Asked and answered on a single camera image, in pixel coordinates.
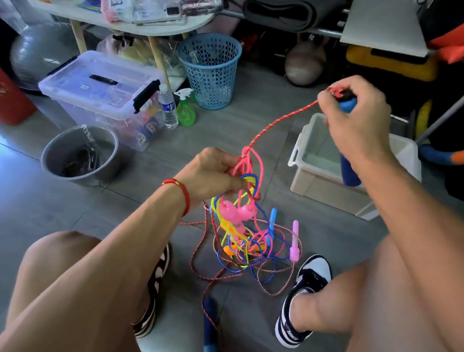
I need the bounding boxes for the person's right hand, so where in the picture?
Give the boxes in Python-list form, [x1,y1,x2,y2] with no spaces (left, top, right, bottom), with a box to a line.
[315,72,397,170]

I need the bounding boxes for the person's left hand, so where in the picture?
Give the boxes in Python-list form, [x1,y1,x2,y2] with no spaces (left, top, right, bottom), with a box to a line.
[172,144,248,213]

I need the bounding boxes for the red rope blue-handled jump rope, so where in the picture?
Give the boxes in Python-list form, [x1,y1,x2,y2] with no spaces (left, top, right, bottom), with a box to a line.
[166,82,388,352]

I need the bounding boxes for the yellow rope orange handles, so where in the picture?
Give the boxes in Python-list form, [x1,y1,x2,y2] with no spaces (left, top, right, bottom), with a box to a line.
[207,170,280,272]

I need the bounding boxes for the white plastic bin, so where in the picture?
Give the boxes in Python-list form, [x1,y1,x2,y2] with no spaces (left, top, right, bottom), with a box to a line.
[282,102,427,230]

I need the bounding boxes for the person's right forearm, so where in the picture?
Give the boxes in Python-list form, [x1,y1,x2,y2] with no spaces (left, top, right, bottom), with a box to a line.
[349,139,464,352]

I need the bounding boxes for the person's left forearm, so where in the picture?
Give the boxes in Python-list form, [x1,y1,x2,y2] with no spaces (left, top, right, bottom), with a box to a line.
[0,181,204,352]

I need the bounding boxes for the person's right leg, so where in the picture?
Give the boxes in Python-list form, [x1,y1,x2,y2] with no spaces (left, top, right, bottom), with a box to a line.
[283,231,450,352]

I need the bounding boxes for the person's leg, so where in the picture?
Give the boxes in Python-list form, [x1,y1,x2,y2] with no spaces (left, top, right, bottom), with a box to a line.
[0,223,161,352]
[283,231,450,352]

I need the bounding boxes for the person's left leg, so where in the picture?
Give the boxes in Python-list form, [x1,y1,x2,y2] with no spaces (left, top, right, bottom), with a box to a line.
[0,223,161,352]

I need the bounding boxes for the green spray bottle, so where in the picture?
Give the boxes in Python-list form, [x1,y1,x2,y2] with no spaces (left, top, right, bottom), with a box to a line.
[173,87,199,129]

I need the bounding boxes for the yellow black case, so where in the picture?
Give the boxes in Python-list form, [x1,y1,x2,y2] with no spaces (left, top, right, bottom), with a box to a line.
[344,35,440,91]

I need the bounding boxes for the small plastic water bottle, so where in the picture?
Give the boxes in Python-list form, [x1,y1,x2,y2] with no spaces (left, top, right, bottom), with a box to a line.
[157,85,181,131]

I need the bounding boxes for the brown ball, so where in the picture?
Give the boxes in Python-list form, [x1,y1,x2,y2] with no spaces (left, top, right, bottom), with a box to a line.
[281,38,330,90]

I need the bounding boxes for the grey flat board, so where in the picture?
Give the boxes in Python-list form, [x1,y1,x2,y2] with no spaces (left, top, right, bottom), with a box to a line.
[336,0,431,67]

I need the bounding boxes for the multicoloured hula hoop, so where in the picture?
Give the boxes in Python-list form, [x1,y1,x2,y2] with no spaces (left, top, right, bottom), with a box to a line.
[413,95,464,170]

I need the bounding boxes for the blue mesh plastic basket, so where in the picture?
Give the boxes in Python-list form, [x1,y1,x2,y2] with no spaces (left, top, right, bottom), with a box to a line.
[175,29,249,114]

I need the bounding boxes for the grey folded mat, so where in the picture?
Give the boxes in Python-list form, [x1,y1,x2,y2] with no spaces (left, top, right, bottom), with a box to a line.
[241,0,350,39]

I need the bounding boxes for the black white right shoe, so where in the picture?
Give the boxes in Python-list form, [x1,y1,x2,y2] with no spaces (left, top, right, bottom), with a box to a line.
[266,252,341,351]

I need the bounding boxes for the black white shoe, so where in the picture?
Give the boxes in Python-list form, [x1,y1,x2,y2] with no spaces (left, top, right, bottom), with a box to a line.
[266,252,341,351]
[124,242,182,340]

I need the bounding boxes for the black white left shoe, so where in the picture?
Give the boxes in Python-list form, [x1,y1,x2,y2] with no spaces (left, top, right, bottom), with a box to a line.
[124,242,182,340]

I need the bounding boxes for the clear bin with black latches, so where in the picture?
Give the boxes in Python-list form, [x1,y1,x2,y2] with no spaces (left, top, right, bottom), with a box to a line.
[35,43,169,163]

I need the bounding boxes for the grey metal basin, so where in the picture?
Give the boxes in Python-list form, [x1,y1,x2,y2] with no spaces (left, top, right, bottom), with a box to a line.
[37,121,125,193]

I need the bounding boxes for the pink white packet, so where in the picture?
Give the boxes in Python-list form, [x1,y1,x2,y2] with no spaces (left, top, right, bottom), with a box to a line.
[102,0,136,27]

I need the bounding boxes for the white round table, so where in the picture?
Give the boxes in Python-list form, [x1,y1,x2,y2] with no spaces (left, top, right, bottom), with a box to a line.
[32,0,223,104]

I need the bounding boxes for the grey exercise ball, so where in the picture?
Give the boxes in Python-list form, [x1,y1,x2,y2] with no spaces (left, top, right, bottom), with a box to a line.
[7,20,83,92]

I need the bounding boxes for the white plastic bag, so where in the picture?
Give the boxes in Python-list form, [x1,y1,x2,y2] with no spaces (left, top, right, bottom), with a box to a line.
[0,0,32,38]

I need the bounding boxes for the red string bracelet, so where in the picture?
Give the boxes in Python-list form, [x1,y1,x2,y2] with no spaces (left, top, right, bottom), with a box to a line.
[161,176,193,220]

